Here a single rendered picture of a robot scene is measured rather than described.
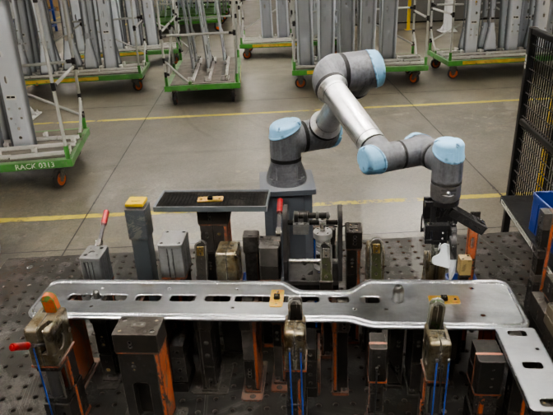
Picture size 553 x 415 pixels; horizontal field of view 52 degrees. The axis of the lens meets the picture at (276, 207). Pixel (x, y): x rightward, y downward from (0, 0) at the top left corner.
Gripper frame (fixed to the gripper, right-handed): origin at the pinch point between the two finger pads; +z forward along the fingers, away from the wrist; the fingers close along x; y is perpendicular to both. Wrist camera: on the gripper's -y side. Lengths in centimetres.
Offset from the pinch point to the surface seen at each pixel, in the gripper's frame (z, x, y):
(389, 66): 86, -683, -58
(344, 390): 39.6, 5.1, 27.7
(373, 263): 7.5, -14.1, 18.5
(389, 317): 11.0, 8.4, 15.8
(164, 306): 10, 4, 78
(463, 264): 6.3, -10.8, -7.2
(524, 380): 11.2, 31.6, -11.9
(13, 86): 24, -350, 308
